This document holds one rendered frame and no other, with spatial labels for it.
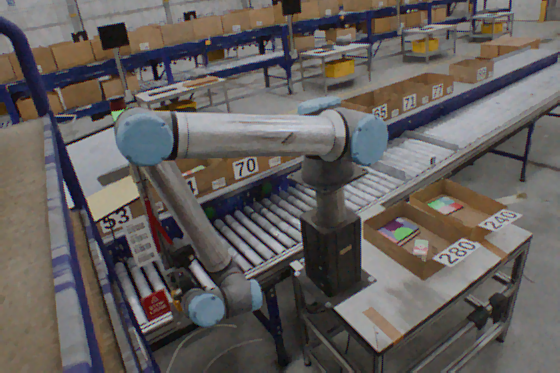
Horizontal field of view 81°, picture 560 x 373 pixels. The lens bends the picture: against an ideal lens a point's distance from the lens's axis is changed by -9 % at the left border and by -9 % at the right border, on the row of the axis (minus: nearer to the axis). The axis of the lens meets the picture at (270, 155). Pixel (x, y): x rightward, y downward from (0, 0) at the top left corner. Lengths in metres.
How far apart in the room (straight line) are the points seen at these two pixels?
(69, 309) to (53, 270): 0.04
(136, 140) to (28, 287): 0.57
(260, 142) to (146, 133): 0.28
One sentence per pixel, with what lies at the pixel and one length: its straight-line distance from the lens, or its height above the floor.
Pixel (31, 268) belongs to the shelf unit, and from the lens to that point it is 0.27.
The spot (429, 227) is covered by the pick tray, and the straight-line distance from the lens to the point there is 1.88.
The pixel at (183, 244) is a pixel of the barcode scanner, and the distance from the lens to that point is 1.38.
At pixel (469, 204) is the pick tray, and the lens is 2.12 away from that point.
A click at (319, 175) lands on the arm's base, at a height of 1.30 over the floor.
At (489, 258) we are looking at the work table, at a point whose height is 0.75.
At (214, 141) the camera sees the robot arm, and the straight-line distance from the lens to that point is 0.84.
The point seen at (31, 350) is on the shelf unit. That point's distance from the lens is 0.21.
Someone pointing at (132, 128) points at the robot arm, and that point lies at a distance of 0.79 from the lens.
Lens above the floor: 1.87
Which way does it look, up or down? 24 degrees down
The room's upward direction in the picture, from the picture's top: 8 degrees counter-clockwise
